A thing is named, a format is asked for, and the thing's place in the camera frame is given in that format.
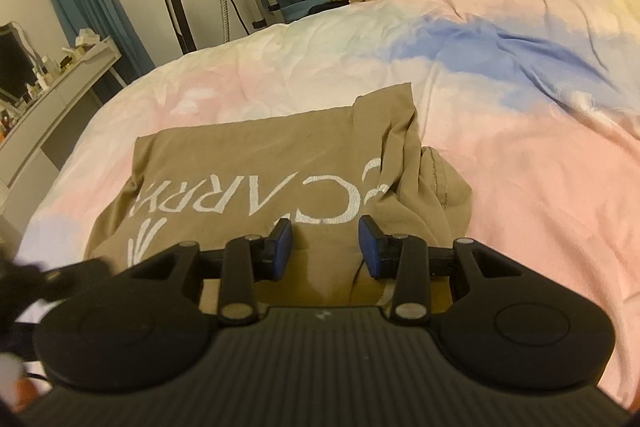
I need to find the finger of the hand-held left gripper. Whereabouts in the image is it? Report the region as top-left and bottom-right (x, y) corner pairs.
(42, 258), (113, 295)

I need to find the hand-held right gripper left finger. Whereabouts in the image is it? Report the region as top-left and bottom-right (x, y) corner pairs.
(117, 217), (294, 326)

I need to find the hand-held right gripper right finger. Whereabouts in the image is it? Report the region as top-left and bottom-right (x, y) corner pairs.
(358, 214), (532, 323)

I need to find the tan printed t-shirt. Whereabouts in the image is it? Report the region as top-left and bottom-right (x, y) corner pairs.
(84, 82), (474, 309)

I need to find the white dressing table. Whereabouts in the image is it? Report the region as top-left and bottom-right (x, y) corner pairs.
(0, 36), (125, 218)

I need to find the row of small cosmetic bottles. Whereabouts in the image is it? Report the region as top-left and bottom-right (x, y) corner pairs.
(0, 47), (81, 128)

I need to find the table mirror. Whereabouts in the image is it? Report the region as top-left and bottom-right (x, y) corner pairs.
(0, 21), (38, 105)

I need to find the white tissue box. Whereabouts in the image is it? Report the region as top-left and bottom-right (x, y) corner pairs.
(74, 28), (101, 50)

